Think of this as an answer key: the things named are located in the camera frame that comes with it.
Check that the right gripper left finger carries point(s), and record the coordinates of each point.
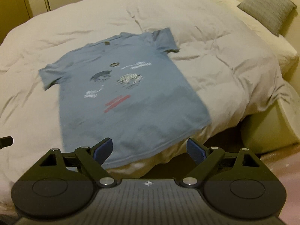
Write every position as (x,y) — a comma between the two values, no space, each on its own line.
(93,158)

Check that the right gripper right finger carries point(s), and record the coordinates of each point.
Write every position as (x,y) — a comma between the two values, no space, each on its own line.
(207,160)

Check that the blue printed t-shirt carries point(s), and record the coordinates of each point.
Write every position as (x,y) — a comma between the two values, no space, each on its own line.
(125,88)

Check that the cream mattress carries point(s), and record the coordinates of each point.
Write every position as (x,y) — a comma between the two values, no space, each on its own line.
(286,54)

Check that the grey pillow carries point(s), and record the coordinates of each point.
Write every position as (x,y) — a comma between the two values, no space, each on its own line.
(270,13)

